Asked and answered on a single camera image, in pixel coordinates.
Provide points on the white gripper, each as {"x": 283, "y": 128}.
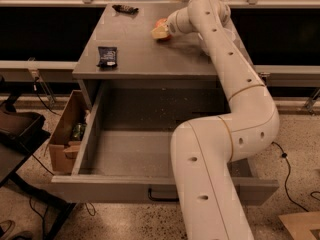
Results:
{"x": 172, "y": 21}

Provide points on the dark blue snack packet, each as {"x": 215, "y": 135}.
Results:
{"x": 107, "y": 56}

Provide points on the black wrapped snack bar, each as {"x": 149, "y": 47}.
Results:
{"x": 125, "y": 9}

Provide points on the cardboard piece on floor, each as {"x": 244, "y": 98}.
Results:
{"x": 302, "y": 226}

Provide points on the dark side table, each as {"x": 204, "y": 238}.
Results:
{"x": 21, "y": 134}

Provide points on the grey cabinet with counter top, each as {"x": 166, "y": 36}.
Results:
{"x": 139, "y": 56}

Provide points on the open grey top drawer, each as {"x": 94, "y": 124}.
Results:
{"x": 126, "y": 148}

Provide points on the green can in box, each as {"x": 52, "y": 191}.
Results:
{"x": 78, "y": 132}

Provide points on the black drawer handle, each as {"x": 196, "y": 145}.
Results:
{"x": 160, "y": 199}

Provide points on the red apple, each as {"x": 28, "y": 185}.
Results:
{"x": 162, "y": 21}

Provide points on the brown cardboard box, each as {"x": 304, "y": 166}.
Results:
{"x": 73, "y": 113}

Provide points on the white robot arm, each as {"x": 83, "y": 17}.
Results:
{"x": 201, "y": 148}

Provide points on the white ceramic bowl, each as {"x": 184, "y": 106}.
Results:
{"x": 230, "y": 34}

